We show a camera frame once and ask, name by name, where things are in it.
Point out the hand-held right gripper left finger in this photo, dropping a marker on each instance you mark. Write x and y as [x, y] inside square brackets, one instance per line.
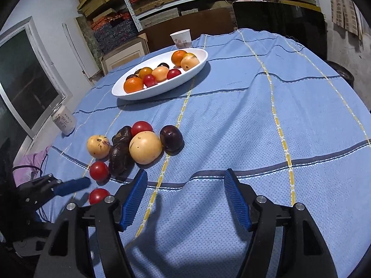
[134, 198]

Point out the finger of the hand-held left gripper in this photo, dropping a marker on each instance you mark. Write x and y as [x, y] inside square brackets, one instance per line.
[72, 186]

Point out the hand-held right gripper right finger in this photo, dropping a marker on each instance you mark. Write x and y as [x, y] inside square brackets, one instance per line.
[236, 199]

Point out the red tomato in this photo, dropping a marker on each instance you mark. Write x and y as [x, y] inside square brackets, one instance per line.
[149, 80]
[174, 73]
[141, 127]
[98, 195]
[99, 170]

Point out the white oval plate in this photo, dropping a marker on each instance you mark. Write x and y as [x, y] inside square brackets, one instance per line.
[162, 89]

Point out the orange mandarin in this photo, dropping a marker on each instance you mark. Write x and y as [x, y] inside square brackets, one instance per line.
[133, 84]
[145, 71]
[178, 57]

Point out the dark brown round fruit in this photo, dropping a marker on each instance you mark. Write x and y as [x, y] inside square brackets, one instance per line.
[132, 76]
[120, 158]
[122, 134]
[171, 139]
[163, 65]

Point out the large yellow round fruit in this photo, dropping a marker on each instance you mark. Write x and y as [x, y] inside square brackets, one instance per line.
[145, 147]

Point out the white drink can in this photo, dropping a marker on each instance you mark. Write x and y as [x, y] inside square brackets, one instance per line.
[64, 121]

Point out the blue striped tablecloth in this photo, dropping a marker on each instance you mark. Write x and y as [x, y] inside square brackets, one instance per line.
[260, 121]

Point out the white framed window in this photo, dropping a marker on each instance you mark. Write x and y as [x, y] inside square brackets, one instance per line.
[26, 78]

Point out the beige framed board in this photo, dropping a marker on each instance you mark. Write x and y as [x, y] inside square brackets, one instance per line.
[124, 55]

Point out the blue patterned box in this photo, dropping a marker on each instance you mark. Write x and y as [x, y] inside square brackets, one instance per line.
[114, 33]

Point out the white paper cup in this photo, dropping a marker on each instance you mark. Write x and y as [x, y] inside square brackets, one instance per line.
[181, 39]

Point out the orange patterned box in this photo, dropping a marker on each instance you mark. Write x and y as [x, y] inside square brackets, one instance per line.
[107, 20]

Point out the brown board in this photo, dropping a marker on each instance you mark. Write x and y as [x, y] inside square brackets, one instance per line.
[188, 21]

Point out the black flat panel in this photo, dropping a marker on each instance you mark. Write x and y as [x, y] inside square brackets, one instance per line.
[278, 17]

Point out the metal shelf rack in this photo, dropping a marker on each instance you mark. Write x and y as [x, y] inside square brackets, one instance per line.
[129, 3]

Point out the stack of tan woven boxes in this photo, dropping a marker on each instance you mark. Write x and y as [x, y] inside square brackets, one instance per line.
[162, 1]

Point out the tan hanging cloth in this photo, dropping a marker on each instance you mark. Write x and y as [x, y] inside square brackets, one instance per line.
[345, 8]

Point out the white wall conduit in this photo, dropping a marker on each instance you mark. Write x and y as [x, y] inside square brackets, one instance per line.
[78, 49]

